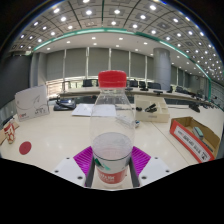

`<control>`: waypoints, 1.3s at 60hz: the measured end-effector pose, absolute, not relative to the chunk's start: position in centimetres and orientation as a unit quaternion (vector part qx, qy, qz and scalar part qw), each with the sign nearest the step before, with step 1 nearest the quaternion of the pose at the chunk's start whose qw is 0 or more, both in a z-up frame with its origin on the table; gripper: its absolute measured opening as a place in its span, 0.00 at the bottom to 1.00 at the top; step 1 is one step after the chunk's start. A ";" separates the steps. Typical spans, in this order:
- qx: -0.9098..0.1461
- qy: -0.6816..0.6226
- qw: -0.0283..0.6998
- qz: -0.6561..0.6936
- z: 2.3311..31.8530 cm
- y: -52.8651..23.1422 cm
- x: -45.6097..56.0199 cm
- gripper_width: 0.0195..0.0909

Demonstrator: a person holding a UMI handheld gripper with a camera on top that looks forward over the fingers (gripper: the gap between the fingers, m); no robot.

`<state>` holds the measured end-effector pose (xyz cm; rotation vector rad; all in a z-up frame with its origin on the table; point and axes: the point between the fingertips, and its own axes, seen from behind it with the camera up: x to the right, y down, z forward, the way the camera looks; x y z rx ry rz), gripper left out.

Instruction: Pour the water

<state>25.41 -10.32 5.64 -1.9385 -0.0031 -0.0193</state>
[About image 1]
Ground beige desk organizer box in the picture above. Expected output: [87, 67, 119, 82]
[133, 95, 171, 123]

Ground round ceiling lights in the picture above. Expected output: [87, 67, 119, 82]
[11, 0, 223, 73]

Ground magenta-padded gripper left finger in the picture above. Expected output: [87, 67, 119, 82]
[52, 145, 97, 189]

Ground dark blue-black folder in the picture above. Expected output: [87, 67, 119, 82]
[53, 97, 78, 112]

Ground flat round red coaster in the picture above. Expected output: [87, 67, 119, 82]
[18, 140, 33, 156]

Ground black stapler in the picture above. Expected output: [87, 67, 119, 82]
[144, 102, 159, 114]

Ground small grey-green case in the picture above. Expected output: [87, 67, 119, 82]
[192, 126, 205, 141]

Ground black desk microphones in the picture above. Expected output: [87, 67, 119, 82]
[124, 85, 201, 114]

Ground long curved conference desk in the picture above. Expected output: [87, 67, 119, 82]
[49, 85, 218, 111]

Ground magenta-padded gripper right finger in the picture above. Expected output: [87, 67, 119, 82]
[128, 145, 175, 188]

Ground open red-sided cardboard box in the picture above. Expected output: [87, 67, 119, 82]
[169, 116, 222, 164]

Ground clear red-capped water bottle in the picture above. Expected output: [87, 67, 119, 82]
[89, 69, 136, 190]

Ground black office chairs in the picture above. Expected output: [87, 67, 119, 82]
[81, 78, 201, 96]

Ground white paper sheets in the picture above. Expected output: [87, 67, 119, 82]
[71, 103, 118, 118]

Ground white cardboard paper box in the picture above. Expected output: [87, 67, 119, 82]
[14, 84, 51, 123]

